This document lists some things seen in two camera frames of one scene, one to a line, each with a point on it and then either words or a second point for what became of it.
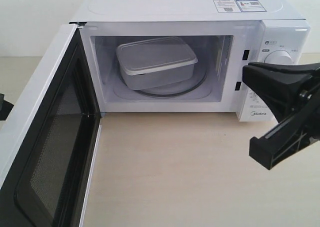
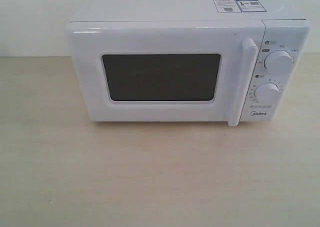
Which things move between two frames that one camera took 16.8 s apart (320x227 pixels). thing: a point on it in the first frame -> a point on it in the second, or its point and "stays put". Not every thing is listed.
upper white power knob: x=278 y=56 stays put
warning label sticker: x=239 y=5 stays put
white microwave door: x=47 y=150 -> x=166 y=71
